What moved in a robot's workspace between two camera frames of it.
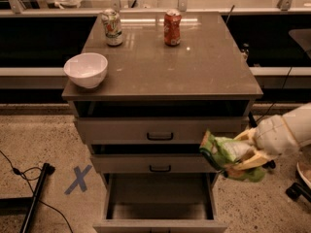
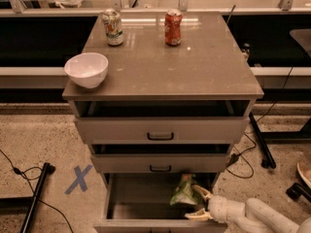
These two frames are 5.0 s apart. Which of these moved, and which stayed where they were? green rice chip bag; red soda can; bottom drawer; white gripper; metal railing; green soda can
Moved: green rice chip bag; white gripper
Stayed: metal railing; red soda can; bottom drawer; green soda can
